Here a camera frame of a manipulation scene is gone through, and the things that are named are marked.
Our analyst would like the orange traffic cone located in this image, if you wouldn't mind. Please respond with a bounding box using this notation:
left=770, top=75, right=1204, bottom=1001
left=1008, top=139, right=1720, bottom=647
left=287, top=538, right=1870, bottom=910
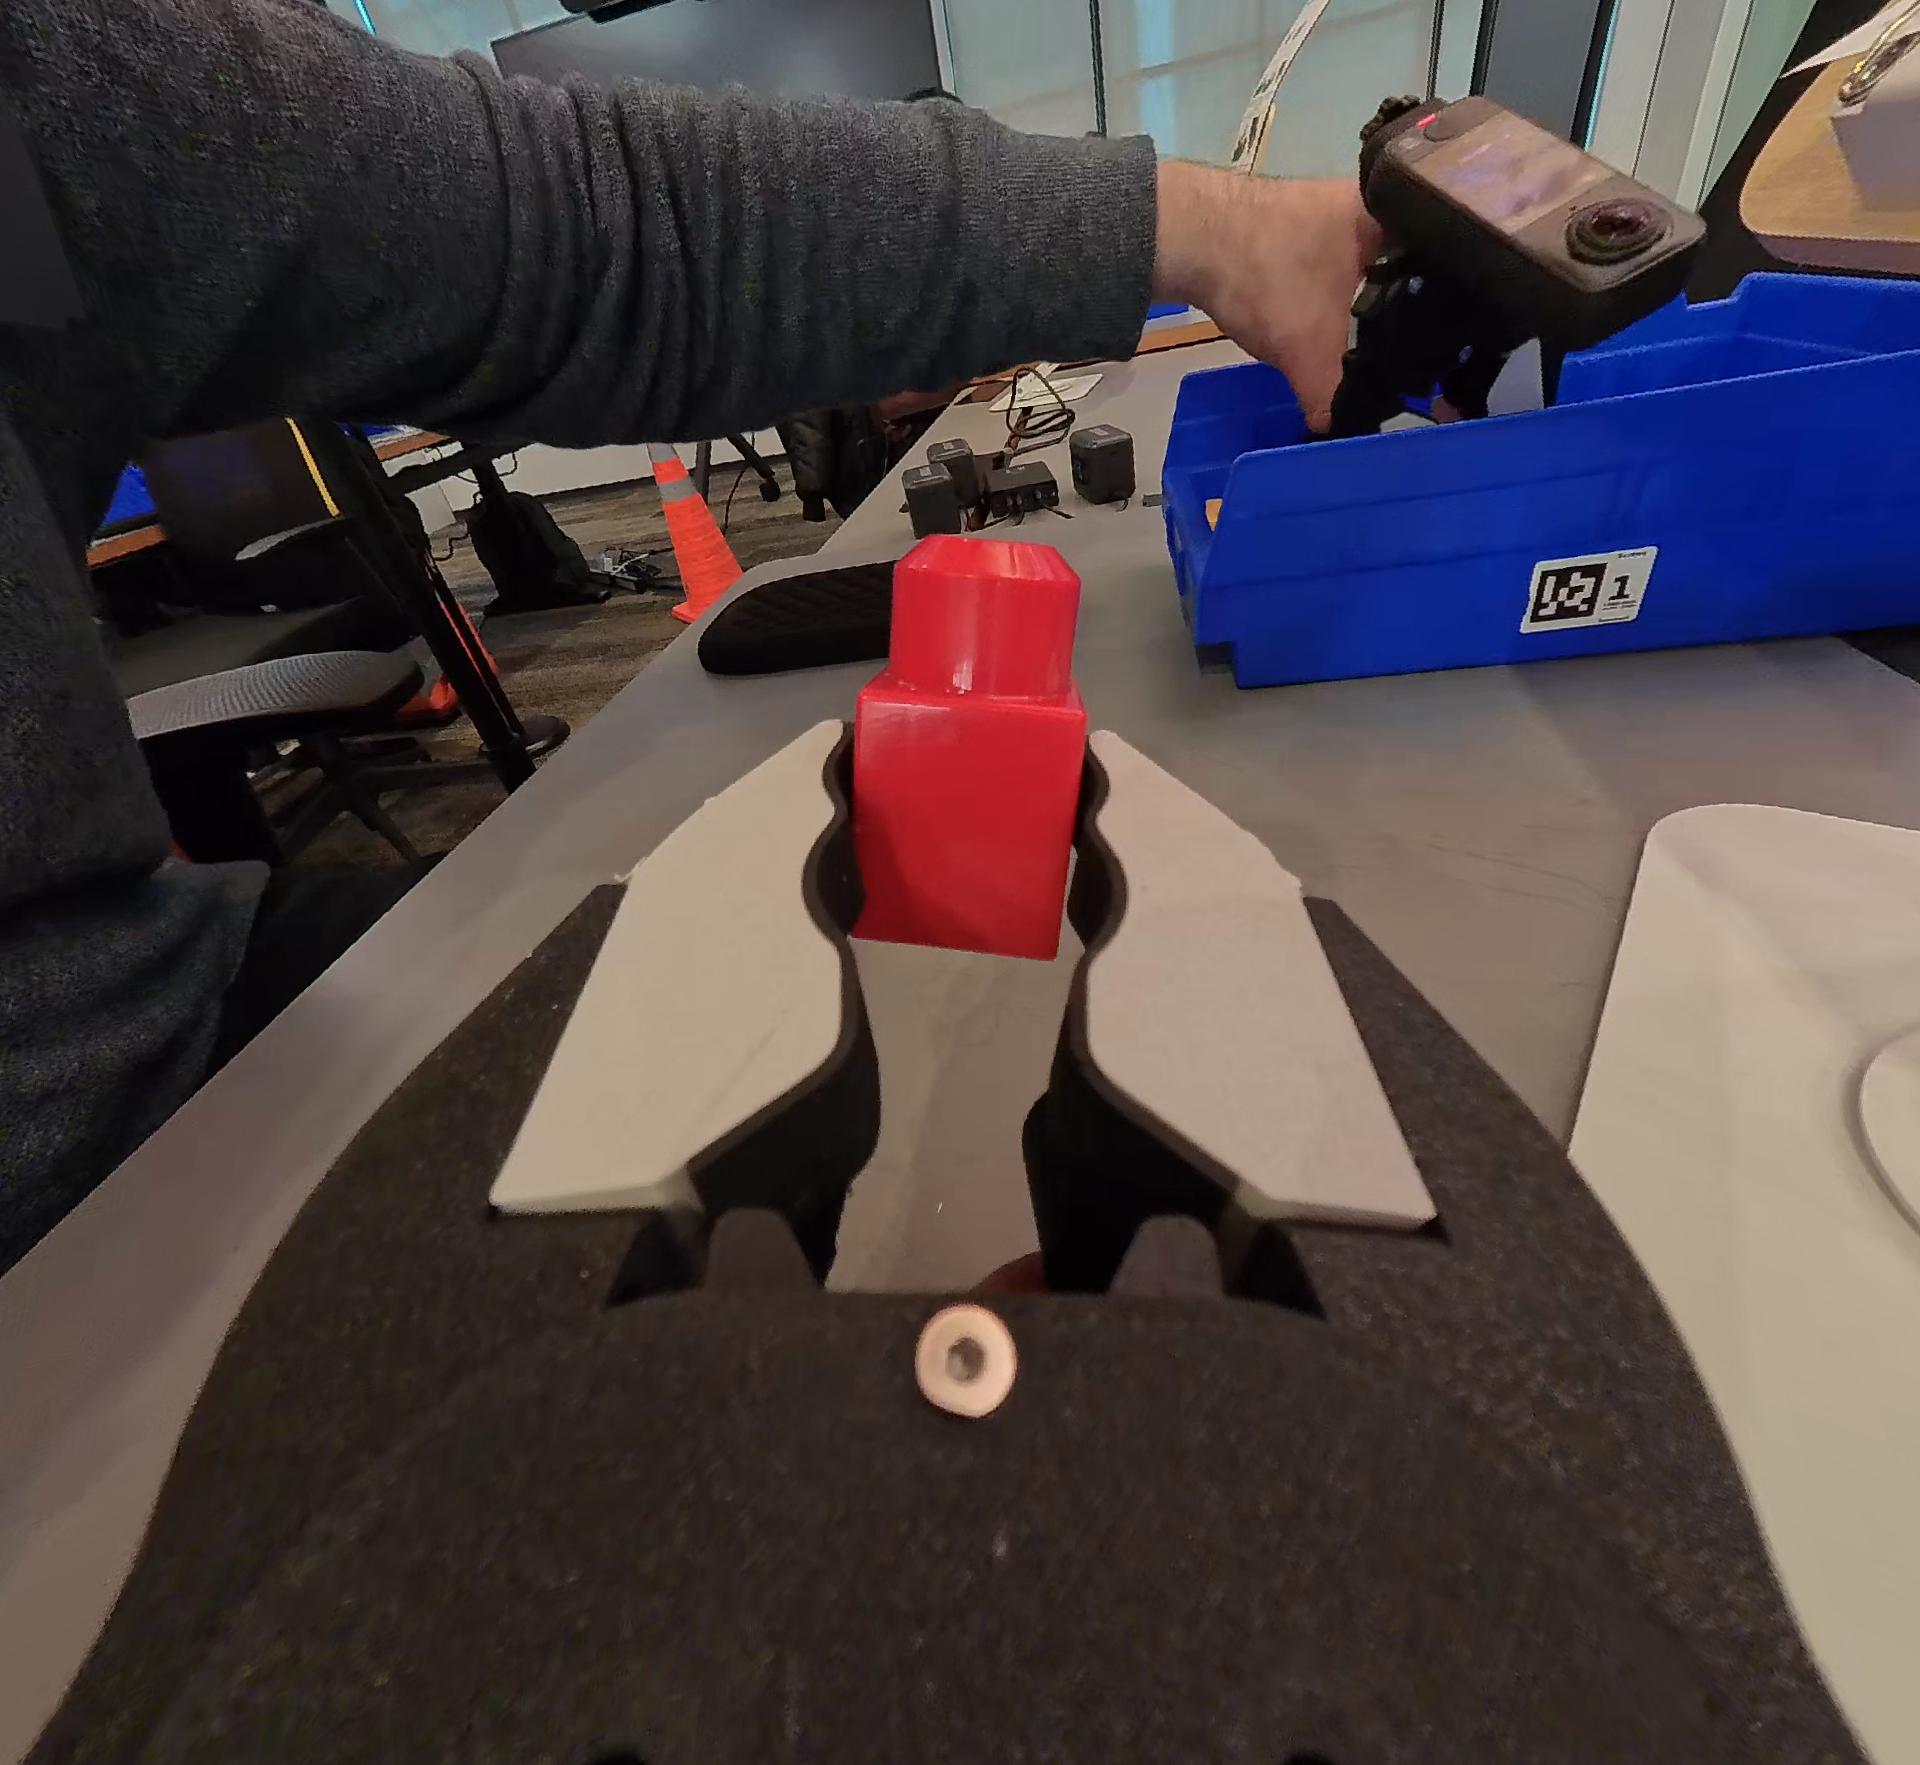
left=646, top=441, right=744, bottom=622
left=406, top=603, right=498, bottom=723

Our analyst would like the black backpack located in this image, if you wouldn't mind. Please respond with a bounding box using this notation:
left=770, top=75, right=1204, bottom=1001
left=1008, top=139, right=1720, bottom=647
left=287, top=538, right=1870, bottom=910
left=466, top=489, right=597, bottom=612

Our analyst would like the dark screen on floor stand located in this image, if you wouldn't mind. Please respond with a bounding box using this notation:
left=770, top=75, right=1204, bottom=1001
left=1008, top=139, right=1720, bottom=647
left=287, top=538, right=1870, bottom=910
left=1472, top=0, right=1645, bottom=147

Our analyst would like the person's left forearm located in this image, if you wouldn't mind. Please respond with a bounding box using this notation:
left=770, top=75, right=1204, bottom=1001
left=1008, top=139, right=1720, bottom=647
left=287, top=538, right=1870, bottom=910
left=0, top=0, right=1164, bottom=445

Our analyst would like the grey desk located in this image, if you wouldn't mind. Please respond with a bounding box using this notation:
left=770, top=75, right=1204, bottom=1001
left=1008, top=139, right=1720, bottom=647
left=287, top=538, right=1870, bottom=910
left=0, top=355, right=1920, bottom=1765

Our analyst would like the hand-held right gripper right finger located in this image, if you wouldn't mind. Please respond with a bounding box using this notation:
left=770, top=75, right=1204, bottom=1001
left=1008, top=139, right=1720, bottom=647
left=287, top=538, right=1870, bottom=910
left=1029, top=727, right=1439, bottom=1295

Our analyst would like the blue tagged plastic bin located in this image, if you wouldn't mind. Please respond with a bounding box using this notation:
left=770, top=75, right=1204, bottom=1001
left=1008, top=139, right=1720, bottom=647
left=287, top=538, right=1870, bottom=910
left=1159, top=274, right=1920, bottom=689

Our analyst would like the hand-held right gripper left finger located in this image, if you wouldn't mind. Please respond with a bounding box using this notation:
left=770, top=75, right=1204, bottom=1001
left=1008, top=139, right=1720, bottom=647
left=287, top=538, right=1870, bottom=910
left=487, top=718, right=885, bottom=1295

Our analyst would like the white standing sign card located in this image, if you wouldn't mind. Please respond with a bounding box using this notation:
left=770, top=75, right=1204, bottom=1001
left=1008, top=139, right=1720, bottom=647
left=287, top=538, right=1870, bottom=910
left=1232, top=0, right=1348, bottom=177

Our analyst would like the black mesh wrist rest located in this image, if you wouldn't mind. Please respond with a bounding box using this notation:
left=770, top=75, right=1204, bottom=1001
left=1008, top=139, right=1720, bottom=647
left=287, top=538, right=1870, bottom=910
left=696, top=558, right=903, bottom=676

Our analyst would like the red building block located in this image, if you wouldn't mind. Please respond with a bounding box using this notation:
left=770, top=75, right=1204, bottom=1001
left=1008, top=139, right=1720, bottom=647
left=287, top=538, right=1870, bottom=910
left=848, top=535, right=1084, bottom=961

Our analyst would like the black monitor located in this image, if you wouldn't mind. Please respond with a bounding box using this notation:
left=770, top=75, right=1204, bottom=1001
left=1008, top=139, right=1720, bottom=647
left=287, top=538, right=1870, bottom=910
left=491, top=0, right=945, bottom=105

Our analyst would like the white base board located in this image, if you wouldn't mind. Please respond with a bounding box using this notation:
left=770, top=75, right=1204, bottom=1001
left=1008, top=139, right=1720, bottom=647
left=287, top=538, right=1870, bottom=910
left=1566, top=804, right=1920, bottom=1759

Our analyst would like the black office chair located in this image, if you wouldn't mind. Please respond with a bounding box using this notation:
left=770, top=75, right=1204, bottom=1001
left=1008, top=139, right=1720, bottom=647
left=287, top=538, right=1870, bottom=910
left=127, top=650, right=435, bottom=864

